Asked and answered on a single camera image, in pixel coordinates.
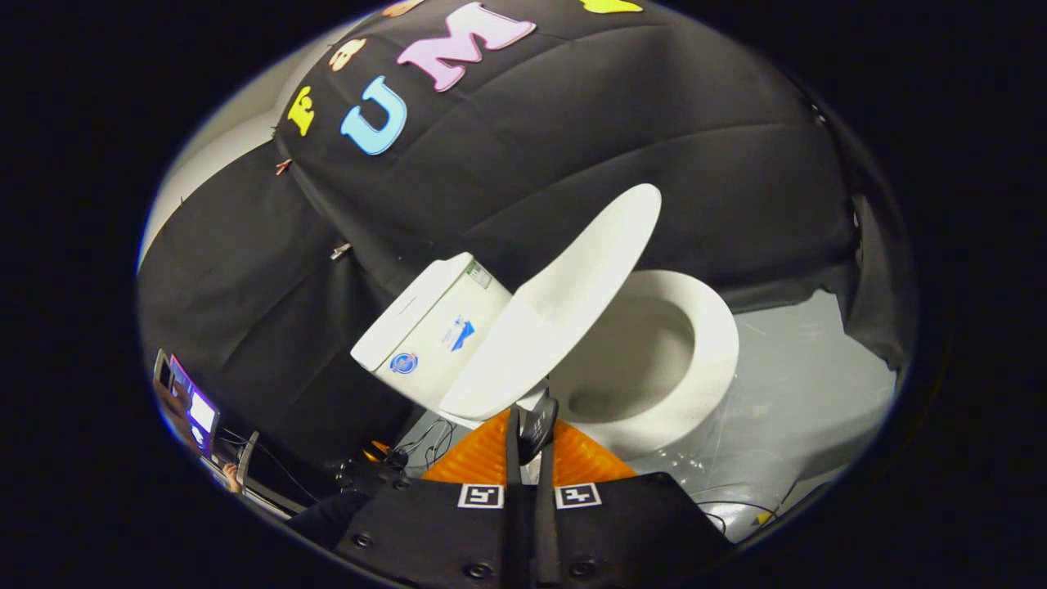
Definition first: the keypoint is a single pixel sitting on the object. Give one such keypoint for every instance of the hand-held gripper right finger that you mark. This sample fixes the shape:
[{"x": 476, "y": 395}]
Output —
[{"x": 622, "y": 523}]

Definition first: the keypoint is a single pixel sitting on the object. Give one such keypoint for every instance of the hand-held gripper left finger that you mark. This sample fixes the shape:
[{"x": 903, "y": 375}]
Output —
[{"x": 442, "y": 532}]

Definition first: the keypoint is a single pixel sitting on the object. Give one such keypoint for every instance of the white toilet lid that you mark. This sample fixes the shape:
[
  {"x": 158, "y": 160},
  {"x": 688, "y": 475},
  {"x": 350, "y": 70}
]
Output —
[{"x": 556, "y": 303}]

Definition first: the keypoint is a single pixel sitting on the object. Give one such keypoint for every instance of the white toilet with tank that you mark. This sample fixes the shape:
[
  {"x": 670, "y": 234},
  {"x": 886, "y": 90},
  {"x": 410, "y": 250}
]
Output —
[{"x": 662, "y": 360}]

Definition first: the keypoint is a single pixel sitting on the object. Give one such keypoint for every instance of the dark device with orange part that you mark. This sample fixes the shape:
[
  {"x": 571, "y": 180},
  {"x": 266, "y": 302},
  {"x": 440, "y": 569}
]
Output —
[{"x": 368, "y": 473}]

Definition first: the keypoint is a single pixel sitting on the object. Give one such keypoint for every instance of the tablet with lit screen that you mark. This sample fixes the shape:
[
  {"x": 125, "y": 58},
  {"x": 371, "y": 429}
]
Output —
[{"x": 196, "y": 409}]

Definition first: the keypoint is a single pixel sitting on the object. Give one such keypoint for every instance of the silver cloth clip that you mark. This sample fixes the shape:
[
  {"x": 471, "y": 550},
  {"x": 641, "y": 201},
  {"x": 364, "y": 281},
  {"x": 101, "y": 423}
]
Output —
[{"x": 340, "y": 250}]

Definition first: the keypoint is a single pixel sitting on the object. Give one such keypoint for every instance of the black backdrop cloth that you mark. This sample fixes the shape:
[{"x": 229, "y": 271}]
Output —
[{"x": 654, "y": 123}]

